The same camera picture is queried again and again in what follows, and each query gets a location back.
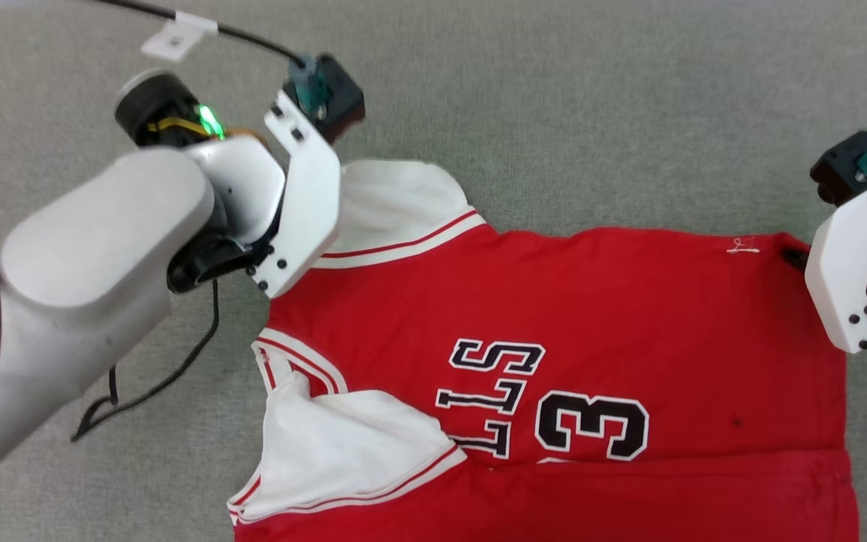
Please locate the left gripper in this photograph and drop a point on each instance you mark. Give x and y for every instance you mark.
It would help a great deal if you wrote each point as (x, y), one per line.
(155, 105)

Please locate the red white basketball jersey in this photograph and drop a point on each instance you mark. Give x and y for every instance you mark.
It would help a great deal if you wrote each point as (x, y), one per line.
(629, 301)

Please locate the grey fabric sofa seat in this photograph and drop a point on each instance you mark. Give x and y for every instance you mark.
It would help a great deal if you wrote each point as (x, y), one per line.
(591, 113)

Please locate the white right camera bracket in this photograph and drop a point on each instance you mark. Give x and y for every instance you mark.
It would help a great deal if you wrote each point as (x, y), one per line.
(840, 278)

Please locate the white camera bracket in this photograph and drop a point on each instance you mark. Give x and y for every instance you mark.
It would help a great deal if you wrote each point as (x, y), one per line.
(840, 278)
(305, 203)

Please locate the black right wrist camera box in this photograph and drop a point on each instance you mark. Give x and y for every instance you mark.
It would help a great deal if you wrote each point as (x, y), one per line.
(840, 169)

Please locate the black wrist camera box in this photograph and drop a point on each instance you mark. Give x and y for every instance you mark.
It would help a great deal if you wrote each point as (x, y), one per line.
(343, 98)
(840, 169)

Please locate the white left camera bracket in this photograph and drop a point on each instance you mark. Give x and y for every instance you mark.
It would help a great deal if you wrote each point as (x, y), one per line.
(305, 203)

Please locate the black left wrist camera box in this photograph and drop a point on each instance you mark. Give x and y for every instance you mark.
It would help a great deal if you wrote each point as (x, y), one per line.
(343, 98)

